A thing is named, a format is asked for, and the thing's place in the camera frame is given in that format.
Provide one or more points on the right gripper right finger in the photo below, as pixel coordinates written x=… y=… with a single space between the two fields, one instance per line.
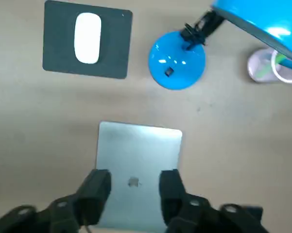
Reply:
x=175 y=201

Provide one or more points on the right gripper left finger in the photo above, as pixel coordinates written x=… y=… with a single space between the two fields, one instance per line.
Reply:
x=90 y=199

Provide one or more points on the silver laptop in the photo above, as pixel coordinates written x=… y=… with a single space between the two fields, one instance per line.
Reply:
x=136 y=150

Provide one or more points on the blue desk lamp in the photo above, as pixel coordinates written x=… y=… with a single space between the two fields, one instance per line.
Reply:
x=177 y=58

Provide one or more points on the white computer mouse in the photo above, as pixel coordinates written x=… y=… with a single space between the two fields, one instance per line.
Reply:
x=87 y=38

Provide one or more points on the dark grey mouse pad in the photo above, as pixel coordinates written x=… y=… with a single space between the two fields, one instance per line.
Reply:
x=58 y=36

